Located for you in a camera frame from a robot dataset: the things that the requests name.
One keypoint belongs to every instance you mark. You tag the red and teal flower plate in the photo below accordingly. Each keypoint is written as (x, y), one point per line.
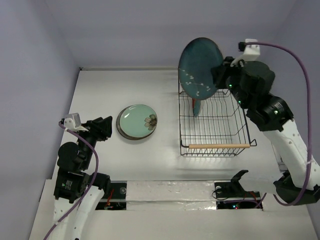
(197, 106)

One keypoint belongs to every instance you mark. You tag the black wire dish rack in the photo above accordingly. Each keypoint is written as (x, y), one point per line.
(221, 129)

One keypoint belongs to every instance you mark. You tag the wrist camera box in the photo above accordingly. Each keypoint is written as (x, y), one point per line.
(73, 123)
(250, 51)

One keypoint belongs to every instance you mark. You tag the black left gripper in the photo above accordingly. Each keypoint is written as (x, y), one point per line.
(100, 126)

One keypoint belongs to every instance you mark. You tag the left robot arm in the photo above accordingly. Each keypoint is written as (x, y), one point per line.
(79, 186)

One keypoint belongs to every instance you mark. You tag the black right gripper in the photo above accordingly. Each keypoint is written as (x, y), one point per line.
(222, 75)

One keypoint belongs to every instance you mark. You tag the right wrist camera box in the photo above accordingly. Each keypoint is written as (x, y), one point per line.
(250, 51)

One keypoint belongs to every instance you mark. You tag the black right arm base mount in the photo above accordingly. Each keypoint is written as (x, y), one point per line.
(227, 190)

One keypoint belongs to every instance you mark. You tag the grey deer plate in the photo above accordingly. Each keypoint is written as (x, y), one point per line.
(123, 134)

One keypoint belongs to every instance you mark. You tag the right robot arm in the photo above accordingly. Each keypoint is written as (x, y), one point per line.
(250, 84)

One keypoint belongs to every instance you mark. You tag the light green flower plate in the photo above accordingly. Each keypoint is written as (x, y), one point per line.
(138, 120)

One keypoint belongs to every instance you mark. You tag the dark teal blossom plate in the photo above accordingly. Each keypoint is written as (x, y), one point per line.
(195, 65)

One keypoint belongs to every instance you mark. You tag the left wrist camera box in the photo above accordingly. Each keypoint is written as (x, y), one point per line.
(73, 123)

